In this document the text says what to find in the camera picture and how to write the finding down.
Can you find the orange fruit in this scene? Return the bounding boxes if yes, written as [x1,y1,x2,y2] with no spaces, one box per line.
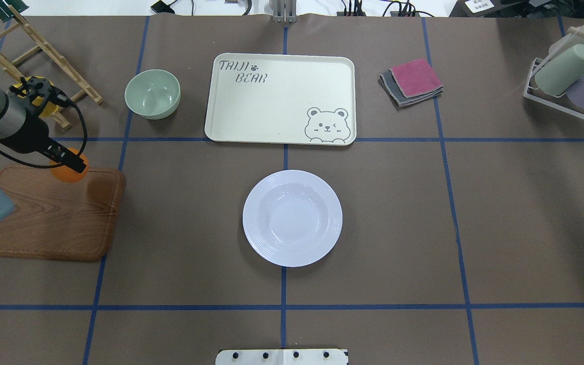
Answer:
[50,153,90,183]

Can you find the cream bear tray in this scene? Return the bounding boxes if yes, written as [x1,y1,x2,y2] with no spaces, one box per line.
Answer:
[204,53,357,146]

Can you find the small black device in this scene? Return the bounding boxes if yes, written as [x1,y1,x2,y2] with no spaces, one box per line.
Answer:
[150,0,177,14]

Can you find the wooden cutting board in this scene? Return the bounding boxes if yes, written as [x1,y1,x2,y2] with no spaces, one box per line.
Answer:
[0,165,126,262]

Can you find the wooden dish rack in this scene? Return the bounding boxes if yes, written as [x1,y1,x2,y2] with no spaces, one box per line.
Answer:
[0,13,115,136]

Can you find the white cup rack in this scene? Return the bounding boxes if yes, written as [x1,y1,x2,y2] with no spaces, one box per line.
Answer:
[523,26,584,120]

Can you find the yellow cup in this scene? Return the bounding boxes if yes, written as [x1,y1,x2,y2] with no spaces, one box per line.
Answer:
[21,76,58,118]

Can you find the pink and grey cloth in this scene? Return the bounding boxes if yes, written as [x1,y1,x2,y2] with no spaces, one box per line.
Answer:
[379,58,444,108]

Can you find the green pastel cup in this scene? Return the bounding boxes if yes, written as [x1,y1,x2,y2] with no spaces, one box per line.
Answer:
[534,44,584,96]

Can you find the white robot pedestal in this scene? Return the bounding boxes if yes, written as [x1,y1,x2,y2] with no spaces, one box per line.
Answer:
[215,348,350,364]

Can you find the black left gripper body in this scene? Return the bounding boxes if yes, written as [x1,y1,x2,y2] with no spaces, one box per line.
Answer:
[2,77,67,161]

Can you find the green bowl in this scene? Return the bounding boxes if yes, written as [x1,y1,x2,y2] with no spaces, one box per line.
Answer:
[124,69,181,120]

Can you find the white round plate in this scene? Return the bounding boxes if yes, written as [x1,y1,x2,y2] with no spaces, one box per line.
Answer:
[242,169,343,267]

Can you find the aluminium frame post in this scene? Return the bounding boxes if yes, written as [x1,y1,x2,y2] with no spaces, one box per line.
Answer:
[269,0,298,25]

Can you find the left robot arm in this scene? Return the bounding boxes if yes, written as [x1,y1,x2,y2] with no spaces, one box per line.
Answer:
[0,77,88,222]

